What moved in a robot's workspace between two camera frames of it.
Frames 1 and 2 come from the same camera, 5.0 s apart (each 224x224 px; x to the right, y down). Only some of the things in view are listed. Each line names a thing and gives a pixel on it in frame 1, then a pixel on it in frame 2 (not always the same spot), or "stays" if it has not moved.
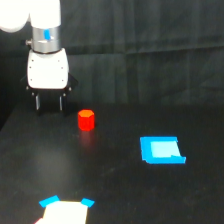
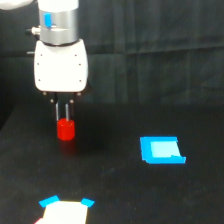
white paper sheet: [64, 212] stays
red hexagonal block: [86, 120] to [65, 129]
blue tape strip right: [87, 202] stays
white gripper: [48, 75] to [61, 69]
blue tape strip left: [43, 203] stays
